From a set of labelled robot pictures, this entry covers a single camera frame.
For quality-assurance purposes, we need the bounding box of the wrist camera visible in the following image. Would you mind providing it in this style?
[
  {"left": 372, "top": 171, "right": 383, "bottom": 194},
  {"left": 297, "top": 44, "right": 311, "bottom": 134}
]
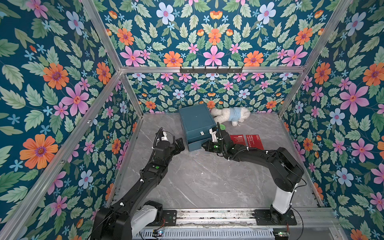
[
  {"left": 209, "top": 129, "right": 218, "bottom": 143},
  {"left": 159, "top": 132, "right": 168, "bottom": 141}
]

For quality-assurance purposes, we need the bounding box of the red postcard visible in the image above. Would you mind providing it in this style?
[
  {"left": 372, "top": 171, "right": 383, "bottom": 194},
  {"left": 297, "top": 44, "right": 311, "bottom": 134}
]
[
  {"left": 246, "top": 135, "right": 264, "bottom": 150},
  {"left": 230, "top": 135, "right": 247, "bottom": 146}
]

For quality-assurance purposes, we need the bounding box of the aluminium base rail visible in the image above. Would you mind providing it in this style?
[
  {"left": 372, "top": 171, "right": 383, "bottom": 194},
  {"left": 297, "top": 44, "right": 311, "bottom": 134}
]
[{"left": 160, "top": 208, "right": 341, "bottom": 229}]

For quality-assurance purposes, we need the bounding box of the white plush toy dog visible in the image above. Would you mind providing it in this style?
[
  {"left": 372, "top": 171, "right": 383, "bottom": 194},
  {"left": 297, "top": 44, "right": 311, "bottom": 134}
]
[{"left": 211, "top": 107, "right": 251, "bottom": 127}]

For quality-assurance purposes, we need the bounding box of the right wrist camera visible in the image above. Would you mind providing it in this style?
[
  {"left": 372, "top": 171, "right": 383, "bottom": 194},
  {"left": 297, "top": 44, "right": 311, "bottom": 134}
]
[{"left": 209, "top": 129, "right": 218, "bottom": 143}]

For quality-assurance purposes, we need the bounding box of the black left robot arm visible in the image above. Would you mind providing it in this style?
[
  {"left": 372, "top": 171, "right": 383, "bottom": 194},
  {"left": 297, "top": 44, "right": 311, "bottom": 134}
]
[{"left": 90, "top": 137, "right": 185, "bottom": 240}]

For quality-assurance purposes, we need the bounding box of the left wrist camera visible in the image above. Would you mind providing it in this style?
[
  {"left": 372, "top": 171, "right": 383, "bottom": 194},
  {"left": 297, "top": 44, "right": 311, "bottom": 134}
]
[{"left": 159, "top": 132, "right": 168, "bottom": 141}]

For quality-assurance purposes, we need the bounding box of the teal drawer cabinet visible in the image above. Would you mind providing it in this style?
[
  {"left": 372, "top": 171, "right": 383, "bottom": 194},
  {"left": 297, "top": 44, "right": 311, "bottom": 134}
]
[{"left": 179, "top": 104, "right": 216, "bottom": 152}]

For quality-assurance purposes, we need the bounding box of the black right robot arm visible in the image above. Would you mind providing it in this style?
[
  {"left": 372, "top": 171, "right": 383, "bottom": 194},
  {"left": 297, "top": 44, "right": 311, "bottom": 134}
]
[{"left": 202, "top": 129, "right": 304, "bottom": 225}]

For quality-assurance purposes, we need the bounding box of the black hook rail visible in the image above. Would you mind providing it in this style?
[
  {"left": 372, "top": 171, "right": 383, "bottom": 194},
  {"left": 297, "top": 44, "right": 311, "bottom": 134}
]
[{"left": 179, "top": 67, "right": 243, "bottom": 75}]

